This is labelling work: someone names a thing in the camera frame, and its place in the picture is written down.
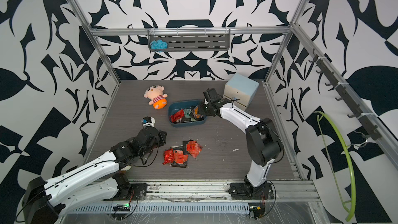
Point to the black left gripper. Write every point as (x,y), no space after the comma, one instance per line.
(162,140)

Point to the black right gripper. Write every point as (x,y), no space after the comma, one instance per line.
(200,110)

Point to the orange label tea bag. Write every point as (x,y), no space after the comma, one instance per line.
(196,115)

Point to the red foil tea bag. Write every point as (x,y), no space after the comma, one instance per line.
(168,156)

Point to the red label tea bag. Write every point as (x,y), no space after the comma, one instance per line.
(192,148)
(180,158)

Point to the small red tea bag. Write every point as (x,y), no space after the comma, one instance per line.
(178,117)

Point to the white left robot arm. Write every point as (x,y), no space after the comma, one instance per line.
(103,178)

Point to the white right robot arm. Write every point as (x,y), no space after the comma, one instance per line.
(263,143)

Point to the teal plastic storage box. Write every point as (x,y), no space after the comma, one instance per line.
(189,104)

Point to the cream blue mini drawer cabinet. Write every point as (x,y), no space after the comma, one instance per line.
(242,88)

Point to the plush baby doll toy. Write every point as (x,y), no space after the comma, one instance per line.
(156,96)

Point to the blue scrunchy sponge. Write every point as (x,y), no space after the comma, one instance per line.
(158,45)

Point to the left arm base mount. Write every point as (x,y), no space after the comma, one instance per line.
(138,190)

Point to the grey wall shelf rack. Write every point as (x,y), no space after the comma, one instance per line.
(202,40)

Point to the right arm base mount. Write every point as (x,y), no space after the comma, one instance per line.
(246,191)

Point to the dark hook rail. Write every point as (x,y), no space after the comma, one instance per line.
(359,110)

